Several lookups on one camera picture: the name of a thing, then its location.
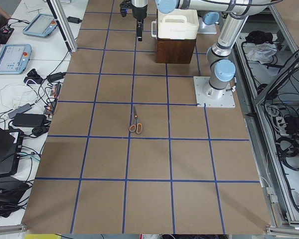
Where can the upper blue teach pendant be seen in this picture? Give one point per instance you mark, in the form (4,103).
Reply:
(41,26)

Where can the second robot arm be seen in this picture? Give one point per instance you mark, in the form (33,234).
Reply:
(139,3)

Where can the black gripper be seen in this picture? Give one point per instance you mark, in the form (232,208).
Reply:
(139,13)

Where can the lower blue teach pendant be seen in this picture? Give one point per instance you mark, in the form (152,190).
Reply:
(14,58)

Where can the dark wooden drawer cabinet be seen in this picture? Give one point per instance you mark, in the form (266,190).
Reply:
(173,51)

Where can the white plastic container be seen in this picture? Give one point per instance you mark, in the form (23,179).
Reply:
(179,24)

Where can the black power brick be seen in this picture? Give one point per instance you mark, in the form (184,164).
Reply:
(28,120)

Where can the grey orange handled scissors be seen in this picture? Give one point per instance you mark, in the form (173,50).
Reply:
(136,126)

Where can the black power adapter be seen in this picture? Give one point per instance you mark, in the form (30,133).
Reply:
(75,20)

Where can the aluminium frame post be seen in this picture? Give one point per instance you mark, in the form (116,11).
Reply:
(62,22)

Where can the aluminium side frame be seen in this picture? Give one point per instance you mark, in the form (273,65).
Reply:
(273,93)

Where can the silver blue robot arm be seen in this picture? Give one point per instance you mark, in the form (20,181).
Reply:
(222,69)

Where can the blue teach pendant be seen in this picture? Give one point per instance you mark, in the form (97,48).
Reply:
(41,26)
(14,58)

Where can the white drawer handle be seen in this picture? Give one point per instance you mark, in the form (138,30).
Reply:
(153,29)

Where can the crumpled white cloth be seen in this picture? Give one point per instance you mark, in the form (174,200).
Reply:
(262,52)

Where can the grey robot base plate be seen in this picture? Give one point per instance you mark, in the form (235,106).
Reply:
(206,96)

